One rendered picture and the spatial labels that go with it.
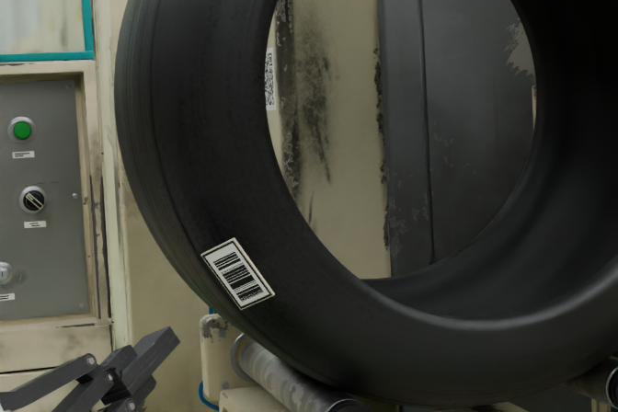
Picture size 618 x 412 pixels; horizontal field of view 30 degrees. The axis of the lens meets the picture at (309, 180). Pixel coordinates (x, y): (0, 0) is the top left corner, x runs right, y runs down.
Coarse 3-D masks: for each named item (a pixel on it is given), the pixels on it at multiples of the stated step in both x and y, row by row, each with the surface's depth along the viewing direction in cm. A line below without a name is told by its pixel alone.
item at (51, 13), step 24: (0, 0) 160; (24, 0) 161; (48, 0) 162; (72, 0) 163; (0, 24) 160; (24, 24) 161; (48, 24) 162; (72, 24) 163; (0, 48) 160; (24, 48) 161; (48, 48) 162; (72, 48) 163
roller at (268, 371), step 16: (240, 352) 131; (256, 352) 126; (256, 368) 124; (272, 368) 119; (288, 368) 116; (272, 384) 117; (288, 384) 112; (304, 384) 109; (320, 384) 107; (288, 400) 111; (304, 400) 106; (320, 400) 103; (336, 400) 101; (352, 400) 101
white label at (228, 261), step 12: (228, 240) 96; (204, 252) 97; (216, 252) 97; (228, 252) 96; (240, 252) 96; (216, 264) 97; (228, 264) 97; (240, 264) 96; (252, 264) 96; (216, 276) 98; (228, 276) 97; (240, 276) 97; (252, 276) 96; (228, 288) 98; (240, 288) 97; (252, 288) 97; (264, 288) 96; (240, 300) 98; (252, 300) 98
